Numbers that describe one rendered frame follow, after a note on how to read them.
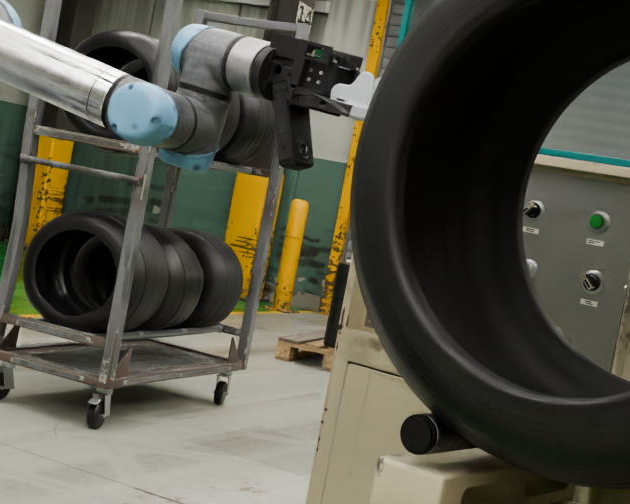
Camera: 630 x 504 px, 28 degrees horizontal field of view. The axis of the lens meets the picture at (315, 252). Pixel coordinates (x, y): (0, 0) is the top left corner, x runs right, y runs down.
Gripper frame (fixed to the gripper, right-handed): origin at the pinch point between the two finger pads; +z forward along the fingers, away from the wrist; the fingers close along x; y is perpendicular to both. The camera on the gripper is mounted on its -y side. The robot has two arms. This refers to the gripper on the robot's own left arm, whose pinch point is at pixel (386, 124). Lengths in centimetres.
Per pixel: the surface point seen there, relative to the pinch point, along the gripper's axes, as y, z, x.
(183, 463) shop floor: -150, -206, 240
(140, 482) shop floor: -148, -192, 202
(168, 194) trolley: -70, -347, 345
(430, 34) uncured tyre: 10.7, 10.4, -12.4
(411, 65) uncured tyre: 7.0, 9.3, -12.5
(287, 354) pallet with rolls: -165, -371, 521
